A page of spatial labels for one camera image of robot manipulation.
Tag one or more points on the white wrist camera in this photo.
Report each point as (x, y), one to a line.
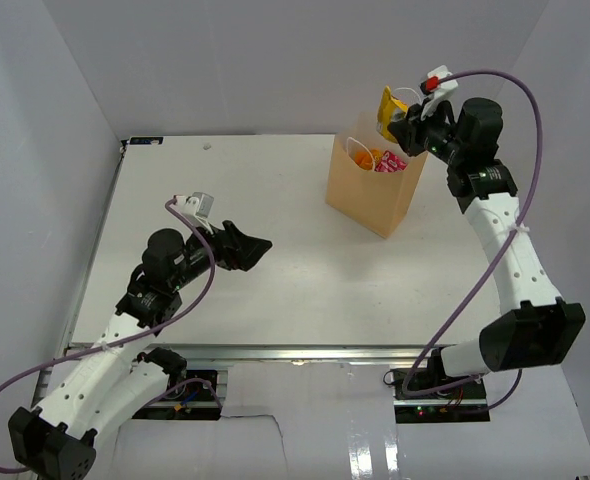
(438, 86)
(195, 209)

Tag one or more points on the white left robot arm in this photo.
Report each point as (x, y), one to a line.
(59, 437)

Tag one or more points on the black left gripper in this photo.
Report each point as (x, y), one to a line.
(235, 249)

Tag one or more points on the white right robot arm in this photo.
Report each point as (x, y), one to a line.
(536, 326)

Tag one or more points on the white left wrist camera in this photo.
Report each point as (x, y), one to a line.
(195, 209)

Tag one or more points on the orange yellow snack bag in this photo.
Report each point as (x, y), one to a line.
(367, 159)

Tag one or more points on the aluminium table frame rail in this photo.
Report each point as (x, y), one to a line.
(295, 353)

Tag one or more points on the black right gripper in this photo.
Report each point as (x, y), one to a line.
(409, 133)

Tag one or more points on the pink red snack packet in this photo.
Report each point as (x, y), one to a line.
(389, 162)

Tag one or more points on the left blue corner label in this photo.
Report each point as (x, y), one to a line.
(145, 141)

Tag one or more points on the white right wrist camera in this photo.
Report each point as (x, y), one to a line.
(438, 86)

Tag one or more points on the brown paper bag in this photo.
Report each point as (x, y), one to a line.
(376, 201)

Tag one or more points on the yellow snack bar wrapper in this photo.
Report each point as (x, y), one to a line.
(390, 110)

